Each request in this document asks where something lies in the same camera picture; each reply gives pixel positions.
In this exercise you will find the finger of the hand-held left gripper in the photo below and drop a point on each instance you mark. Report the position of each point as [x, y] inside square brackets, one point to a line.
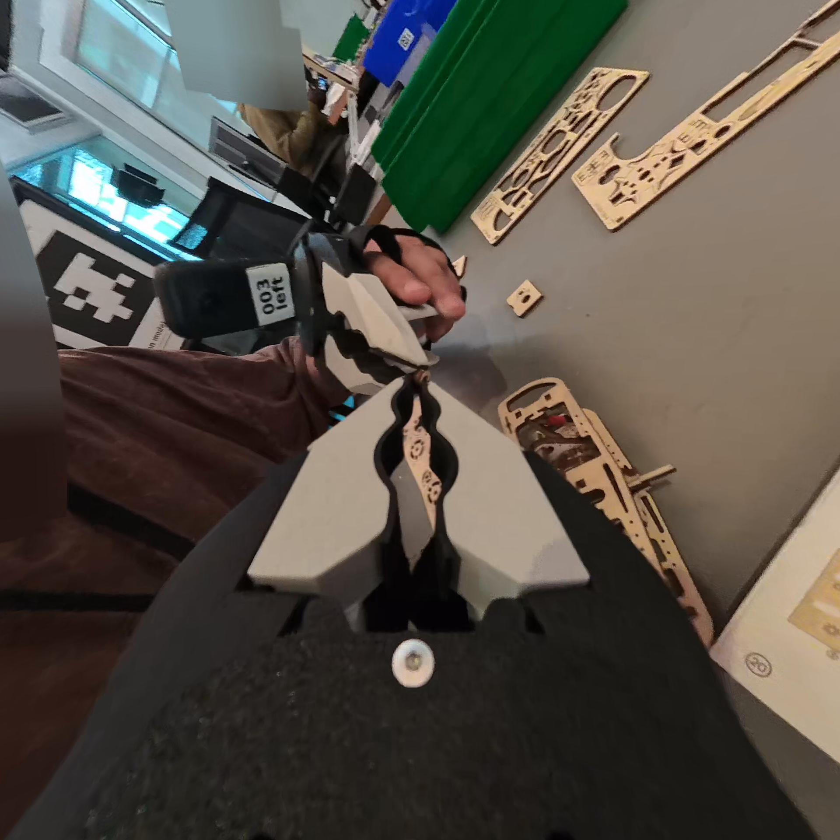
[374, 315]
[348, 364]

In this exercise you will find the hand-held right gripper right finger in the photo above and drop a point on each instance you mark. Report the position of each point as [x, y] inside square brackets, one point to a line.
[505, 525]

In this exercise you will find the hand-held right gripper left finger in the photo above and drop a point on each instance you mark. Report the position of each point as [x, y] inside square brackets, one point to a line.
[315, 525]

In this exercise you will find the long wooden frame assembly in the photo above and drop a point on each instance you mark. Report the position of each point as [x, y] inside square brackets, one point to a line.
[590, 472]

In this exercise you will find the narrow wooden strip piece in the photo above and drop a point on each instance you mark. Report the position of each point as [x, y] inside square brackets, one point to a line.
[418, 446]

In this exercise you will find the person's left forearm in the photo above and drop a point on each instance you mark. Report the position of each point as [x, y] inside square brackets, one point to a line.
[197, 407]

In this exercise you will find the person's left hand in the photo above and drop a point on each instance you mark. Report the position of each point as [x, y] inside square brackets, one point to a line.
[426, 282]

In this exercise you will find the blue wristband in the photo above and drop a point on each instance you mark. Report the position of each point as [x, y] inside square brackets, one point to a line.
[340, 416]

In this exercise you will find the black office chair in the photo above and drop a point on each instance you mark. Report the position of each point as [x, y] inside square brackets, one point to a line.
[243, 223]

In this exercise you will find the small triangular wooden piece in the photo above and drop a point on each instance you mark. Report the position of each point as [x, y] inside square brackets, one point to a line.
[459, 266]

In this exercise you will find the black and white marker board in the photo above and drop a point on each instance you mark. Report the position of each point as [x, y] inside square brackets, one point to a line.
[98, 289]

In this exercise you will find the small square wooden piece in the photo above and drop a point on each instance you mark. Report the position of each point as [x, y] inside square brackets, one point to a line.
[524, 298]

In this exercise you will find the green plastic box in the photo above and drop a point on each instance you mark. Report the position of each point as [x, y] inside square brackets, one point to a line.
[472, 98]

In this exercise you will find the person's brown sweater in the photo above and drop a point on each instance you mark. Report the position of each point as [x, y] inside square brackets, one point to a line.
[79, 643]

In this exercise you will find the blue plastic box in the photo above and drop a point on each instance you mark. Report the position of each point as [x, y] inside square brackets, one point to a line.
[407, 33]

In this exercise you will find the white instruction booklet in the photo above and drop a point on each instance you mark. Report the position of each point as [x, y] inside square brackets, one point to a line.
[787, 623]

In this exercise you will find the angled wooden parts sheet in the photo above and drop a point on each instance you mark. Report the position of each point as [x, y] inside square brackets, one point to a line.
[689, 138]

